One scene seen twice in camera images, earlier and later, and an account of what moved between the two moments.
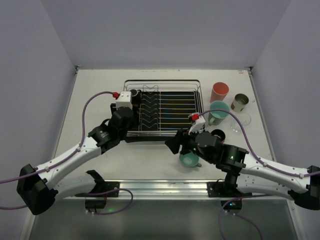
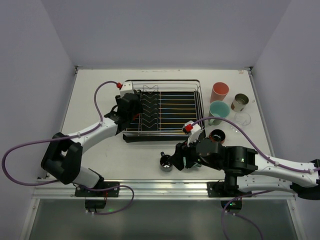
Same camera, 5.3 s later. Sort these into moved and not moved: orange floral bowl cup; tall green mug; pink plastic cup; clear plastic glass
Moved: clear plastic glass
Not moved: tall green mug; orange floral bowl cup; pink plastic cup
